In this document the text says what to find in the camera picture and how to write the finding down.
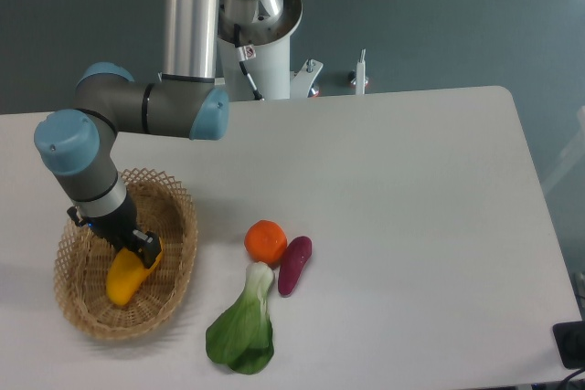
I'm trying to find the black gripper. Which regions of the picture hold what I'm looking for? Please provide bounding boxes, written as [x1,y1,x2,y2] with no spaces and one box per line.
[67,197,162,268]

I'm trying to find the yellow mango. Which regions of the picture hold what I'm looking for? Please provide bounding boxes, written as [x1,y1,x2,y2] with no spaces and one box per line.
[106,248,164,306]

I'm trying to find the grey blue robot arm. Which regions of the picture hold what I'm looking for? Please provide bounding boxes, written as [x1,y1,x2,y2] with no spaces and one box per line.
[34,0,303,268]

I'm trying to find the woven wicker basket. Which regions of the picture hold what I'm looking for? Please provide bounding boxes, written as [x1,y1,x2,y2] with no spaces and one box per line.
[54,168,197,341]

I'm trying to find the orange fruit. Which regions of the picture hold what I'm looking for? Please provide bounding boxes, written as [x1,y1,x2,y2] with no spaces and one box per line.
[244,220,288,265]

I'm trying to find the green bok choy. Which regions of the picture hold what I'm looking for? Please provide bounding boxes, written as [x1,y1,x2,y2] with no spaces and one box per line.
[206,262,274,375]

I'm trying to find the purple sweet potato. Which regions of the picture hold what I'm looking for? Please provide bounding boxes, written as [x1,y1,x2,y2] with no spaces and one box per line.
[277,236,313,297]

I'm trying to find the black device at table edge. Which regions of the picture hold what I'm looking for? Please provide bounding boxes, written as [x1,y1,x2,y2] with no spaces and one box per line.
[552,321,584,369]

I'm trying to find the white bracket with red foot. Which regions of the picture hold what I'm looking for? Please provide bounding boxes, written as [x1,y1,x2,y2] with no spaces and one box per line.
[348,48,369,95]

